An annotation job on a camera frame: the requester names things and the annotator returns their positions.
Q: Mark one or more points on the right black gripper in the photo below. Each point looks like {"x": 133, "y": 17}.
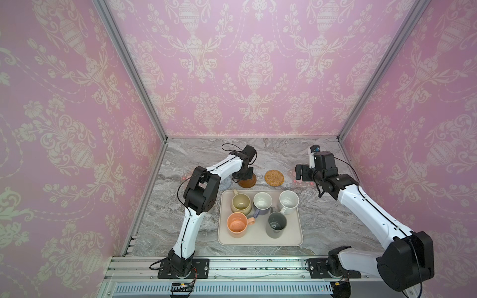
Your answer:
{"x": 302, "y": 173}

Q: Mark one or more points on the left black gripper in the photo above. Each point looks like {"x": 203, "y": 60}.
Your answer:
{"x": 248, "y": 176}

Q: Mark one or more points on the brown wooden round coaster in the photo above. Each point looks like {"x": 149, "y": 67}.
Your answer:
{"x": 248, "y": 183}

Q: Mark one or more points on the rattan woven round coaster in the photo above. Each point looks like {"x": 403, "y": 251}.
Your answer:
{"x": 274, "y": 178}

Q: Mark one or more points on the pink flower coaster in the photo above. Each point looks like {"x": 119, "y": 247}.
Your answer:
{"x": 299, "y": 183}

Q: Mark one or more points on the blue woven round coaster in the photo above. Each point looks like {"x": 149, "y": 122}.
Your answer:
{"x": 225, "y": 183}

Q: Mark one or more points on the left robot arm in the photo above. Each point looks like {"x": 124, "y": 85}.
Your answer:
{"x": 198, "y": 198}

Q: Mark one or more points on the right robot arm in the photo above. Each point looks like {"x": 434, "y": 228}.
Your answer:
{"x": 408, "y": 257}

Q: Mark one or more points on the yellow-green mug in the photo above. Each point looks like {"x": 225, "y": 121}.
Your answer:
{"x": 241, "y": 203}

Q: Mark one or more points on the lavender white mug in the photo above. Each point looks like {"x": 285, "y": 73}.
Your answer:
{"x": 261, "y": 205}

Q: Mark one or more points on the beige serving tray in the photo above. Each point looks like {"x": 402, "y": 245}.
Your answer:
{"x": 256, "y": 235}

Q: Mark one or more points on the orange pink mug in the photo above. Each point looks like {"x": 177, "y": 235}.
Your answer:
{"x": 237, "y": 224}

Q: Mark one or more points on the grey mug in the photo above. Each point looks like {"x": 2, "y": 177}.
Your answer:
{"x": 277, "y": 222}

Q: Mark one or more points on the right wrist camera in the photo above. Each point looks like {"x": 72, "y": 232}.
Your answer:
{"x": 321, "y": 160}

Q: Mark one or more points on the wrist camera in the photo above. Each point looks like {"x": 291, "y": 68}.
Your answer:
{"x": 321, "y": 160}
{"x": 251, "y": 154}

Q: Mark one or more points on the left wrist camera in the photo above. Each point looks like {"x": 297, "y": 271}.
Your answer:
{"x": 251, "y": 154}

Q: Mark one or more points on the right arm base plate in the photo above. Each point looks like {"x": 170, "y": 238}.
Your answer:
{"x": 322, "y": 268}

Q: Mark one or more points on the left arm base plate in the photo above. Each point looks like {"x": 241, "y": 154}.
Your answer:
{"x": 194, "y": 268}

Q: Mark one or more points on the right aluminium corner post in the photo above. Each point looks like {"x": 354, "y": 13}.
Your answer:
{"x": 412, "y": 18}

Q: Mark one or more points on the aluminium corner post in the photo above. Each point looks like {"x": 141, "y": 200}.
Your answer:
{"x": 412, "y": 18}
{"x": 126, "y": 58}

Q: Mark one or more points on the left aluminium corner post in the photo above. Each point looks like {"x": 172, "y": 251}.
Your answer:
{"x": 126, "y": 58}

